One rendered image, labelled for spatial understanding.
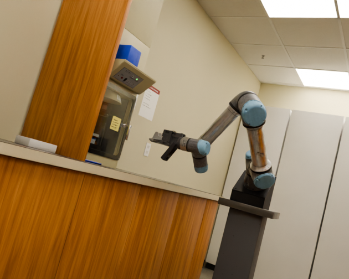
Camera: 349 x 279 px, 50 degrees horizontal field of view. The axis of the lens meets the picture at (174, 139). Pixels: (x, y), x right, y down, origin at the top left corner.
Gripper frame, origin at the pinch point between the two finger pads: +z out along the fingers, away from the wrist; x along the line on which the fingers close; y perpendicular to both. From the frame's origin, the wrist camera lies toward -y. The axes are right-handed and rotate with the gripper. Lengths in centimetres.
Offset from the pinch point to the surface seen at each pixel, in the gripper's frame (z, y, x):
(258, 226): -58, -31, -42
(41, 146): 28, -19, 48
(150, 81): 12.3, 34.2, -1.2
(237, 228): -47, -35, -41
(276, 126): 16, 79, -285
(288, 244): -31, -56, -284
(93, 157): 22.5, -17.5, 16.5
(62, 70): 46, 24, 35
